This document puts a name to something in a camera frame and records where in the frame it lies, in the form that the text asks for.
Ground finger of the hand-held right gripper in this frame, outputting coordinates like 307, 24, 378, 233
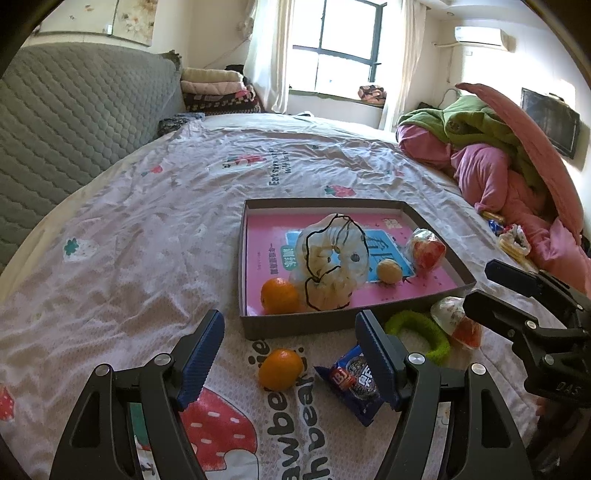
485, 259, 591, 310
463, 291, 555, 356

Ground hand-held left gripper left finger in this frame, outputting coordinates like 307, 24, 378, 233
48, 309, 225, 480

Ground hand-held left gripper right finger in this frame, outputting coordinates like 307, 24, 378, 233
355, 309, 536, 480

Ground blue cookie packet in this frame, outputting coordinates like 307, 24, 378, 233
314, 344, 386, 428

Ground plastic-wrapped red white toy egg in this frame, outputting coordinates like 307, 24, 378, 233
430, 296, 483, 348
405, 227, 447, 278

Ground green fuzzy scrunchie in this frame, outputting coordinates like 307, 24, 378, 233
384, 310, 451, 367

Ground orange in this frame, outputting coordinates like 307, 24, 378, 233
257, 348, 305, 391
261, 278, 301, 315

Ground shallow pink cardboard box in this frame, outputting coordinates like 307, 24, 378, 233
239, 198, 477, 341

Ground small beige walnut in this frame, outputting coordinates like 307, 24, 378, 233
378, 258, 404, 284

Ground cream sheer scrunchie black trim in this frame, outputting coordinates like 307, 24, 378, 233
288, 212, 372, 312

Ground snack wrappers near blankets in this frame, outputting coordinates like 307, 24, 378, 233
480, 210, 532, 260

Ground pile of pink green blankets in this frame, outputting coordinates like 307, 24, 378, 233
396, 124, 591, 296

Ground strawberry print white blanket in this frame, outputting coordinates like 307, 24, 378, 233
129, 323, 462, 480

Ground salmon pink blanket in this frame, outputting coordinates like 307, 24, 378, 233
455, 82, 587, 241

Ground pink printed bed sheet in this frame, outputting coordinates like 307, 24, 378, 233
0, 113, 591, 480

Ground green garment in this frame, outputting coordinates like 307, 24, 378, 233
397, 95, 546, 190

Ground patterned cloth on windowsill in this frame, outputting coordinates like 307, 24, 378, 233
358, 84, 387, 107

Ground dark blue patterned cloth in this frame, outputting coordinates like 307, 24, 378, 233
159, 113, 206, 136

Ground white curtain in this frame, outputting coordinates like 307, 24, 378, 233
379, 0, 428, 132
245, 0, 296, 114

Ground white air conditioner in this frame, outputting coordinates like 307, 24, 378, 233
454, 26, 509, 51

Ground dark patterned folded blanket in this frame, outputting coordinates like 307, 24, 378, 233
185, 90, 264, 116

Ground grey quilted headboard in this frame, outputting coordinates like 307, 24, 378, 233
0, 44, 188, 278

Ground cream folded blanket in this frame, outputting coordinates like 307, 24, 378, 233
181, 68, 247, 85

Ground window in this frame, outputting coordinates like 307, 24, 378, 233
288, 0, 389, 100

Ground black wall screen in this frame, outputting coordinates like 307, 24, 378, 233
521, 88, 581, 160

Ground floral wall panel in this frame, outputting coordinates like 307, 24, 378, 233
39, 0, 160, 47

